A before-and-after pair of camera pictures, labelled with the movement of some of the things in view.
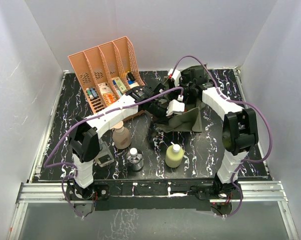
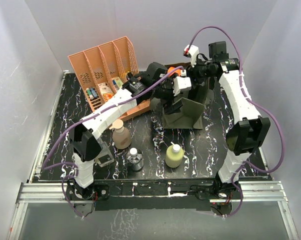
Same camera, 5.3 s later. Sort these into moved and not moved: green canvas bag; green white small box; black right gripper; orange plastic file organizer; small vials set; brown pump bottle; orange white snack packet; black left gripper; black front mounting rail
Moved: black left gripper; green canvas bag; black right gripper
Not moved: green white small box; orange plastic file organizer; brown pump bottle; orange white snack packet; black front mounting rail; small vials set
